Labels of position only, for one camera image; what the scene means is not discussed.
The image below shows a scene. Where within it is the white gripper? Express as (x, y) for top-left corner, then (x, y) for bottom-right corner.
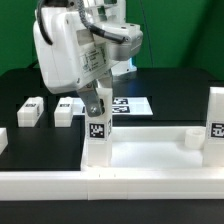
(33, 7), (117, 117)

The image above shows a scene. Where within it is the white desk top tray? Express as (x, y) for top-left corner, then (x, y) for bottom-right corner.
(80, 126), (209, 172)

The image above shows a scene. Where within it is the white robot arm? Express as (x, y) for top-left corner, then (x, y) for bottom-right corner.
(33, 0), (143, 117)

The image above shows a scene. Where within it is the fiducial marker sheet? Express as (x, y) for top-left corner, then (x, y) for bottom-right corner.
(73, 97), (153, 116)

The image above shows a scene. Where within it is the white front fence bar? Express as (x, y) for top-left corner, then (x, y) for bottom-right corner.
(0, 169), (224, 201)

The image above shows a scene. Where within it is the white left fence block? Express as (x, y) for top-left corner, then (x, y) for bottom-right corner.
(0, 128), (8, 155)

